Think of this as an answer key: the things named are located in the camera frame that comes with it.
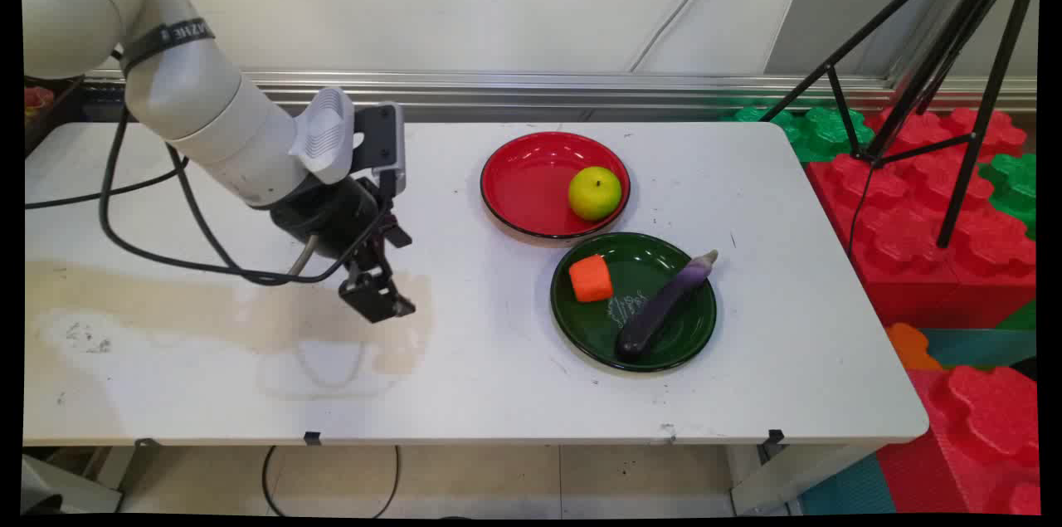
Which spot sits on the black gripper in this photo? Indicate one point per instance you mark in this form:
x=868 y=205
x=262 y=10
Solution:
x=332 y=216

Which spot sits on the purple toy eggplant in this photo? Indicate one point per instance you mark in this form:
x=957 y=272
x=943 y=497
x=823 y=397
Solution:
x=660 y=307

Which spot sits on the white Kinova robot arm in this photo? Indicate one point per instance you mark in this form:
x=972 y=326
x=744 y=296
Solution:
x=191 y=95

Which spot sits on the red plate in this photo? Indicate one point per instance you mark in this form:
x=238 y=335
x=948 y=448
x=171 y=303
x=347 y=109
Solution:
x=527 y=182

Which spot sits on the black table edge clip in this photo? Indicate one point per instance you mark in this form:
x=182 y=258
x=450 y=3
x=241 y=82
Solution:
x=147 y=443
x=312 y=438
x=776 y=436

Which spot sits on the orange toy carrot chunk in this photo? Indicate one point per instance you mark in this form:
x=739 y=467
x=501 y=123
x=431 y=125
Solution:
x=590 y=279

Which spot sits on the yellow-green toy apple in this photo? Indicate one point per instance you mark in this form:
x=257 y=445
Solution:
x=595 y=193

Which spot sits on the dark green plate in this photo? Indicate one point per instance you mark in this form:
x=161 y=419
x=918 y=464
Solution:
x=664 y=336

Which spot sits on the dark wicker basket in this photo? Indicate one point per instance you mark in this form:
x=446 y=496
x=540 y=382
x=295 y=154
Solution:
x=58 y=120

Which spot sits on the red item in basket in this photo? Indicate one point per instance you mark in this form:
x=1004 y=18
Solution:
x=37 y=100

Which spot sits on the green foam block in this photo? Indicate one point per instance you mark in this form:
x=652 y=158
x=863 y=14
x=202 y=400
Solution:
x=1014 y=187
x=817 y=133

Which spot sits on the white table leg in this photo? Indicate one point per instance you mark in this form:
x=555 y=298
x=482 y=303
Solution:
x=788 y=477

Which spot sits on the teal floor mat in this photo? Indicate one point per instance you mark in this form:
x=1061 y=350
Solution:
x=846 y=490

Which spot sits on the large red foam block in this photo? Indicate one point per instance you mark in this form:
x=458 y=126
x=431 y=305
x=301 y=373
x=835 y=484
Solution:
x=921 y=245

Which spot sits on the teal foam mat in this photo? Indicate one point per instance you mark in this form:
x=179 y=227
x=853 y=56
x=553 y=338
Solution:
x=987 y=347

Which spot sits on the red foam block stack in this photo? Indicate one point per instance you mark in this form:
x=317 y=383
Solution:
x=979 y=427

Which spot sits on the black tripod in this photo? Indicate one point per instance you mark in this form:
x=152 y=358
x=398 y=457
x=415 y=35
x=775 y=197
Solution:
x=962 y=37

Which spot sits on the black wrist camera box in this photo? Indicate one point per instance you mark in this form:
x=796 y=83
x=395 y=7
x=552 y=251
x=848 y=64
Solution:
x=380 y=137

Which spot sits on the white ribbed camera mount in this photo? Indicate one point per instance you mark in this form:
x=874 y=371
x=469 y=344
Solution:
x=322 y=133

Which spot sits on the aluminium wall rail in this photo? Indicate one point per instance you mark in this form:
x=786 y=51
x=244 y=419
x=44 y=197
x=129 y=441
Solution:
x=581 y=85

